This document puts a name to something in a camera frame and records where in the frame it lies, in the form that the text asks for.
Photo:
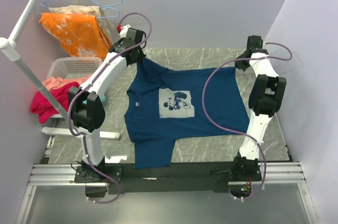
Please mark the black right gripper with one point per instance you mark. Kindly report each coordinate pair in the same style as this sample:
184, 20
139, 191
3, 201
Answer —
240, 65

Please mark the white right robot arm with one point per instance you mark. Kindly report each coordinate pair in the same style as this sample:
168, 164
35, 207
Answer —
264, 101

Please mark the pink t-shirt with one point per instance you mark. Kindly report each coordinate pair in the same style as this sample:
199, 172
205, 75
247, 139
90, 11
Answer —
54, 83

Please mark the beige cloth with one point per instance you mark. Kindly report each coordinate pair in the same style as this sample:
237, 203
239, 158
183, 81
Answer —
96, 11

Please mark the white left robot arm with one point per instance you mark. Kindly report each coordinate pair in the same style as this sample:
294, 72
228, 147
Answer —
86, 112

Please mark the white clothes rack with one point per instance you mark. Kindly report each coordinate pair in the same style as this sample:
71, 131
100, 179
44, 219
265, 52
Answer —
38, 50

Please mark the orange patterned cloth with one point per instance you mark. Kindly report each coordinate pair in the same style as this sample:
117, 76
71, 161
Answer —
79, 35

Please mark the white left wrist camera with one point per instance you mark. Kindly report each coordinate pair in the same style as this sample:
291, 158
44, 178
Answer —
122, 30

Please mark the blue t-shirt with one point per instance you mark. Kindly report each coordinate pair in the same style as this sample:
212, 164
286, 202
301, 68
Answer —
167, 105

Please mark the white plastic laundry basket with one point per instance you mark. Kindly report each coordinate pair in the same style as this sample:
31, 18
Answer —
74, 67

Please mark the teal garment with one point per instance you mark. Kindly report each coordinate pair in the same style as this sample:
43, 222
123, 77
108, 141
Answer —
103, 99

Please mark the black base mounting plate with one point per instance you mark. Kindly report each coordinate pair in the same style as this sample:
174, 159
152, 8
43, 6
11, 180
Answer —
195, 176

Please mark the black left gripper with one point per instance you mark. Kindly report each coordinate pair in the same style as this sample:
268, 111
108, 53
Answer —
140, 56

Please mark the aluminium rail frame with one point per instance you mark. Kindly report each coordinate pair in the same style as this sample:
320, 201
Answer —
63, 175

